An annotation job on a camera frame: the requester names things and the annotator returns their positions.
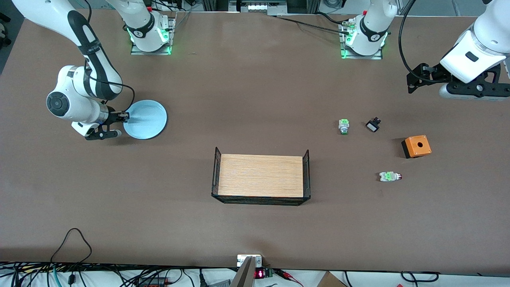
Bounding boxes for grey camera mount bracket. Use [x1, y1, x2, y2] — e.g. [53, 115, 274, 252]
[230, 254, 263, 287]

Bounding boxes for aluminium frame with light strip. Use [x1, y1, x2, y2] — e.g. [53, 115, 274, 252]
[201, 0, 320, 16]

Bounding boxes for black looped cable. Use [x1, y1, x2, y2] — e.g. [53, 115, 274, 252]
[50, 228, 93, 264]

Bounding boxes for light blue round plate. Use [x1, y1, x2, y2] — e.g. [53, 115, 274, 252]
[123, 100, 168, 140]

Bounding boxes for brown cardboard piece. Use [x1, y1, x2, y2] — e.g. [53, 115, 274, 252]
[317, 271, 348, 287]

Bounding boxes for orange button enclosure box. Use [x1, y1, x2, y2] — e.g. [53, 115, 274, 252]
[401, 135, 432, 159]

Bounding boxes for red black clip leads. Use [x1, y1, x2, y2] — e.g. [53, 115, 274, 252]
[273, 269, 304, 287]

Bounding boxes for black cable to arm base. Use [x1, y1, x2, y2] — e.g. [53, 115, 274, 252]
[269, 15, 351, 33]

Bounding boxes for black cable on white floor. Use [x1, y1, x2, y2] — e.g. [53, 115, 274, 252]
[400, 271, 439, 283]

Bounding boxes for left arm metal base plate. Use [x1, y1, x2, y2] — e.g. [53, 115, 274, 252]
[339, 19, 384, 60]

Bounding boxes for wooden tray with wire sides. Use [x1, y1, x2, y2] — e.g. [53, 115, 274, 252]
[211, 147, 311, 206]

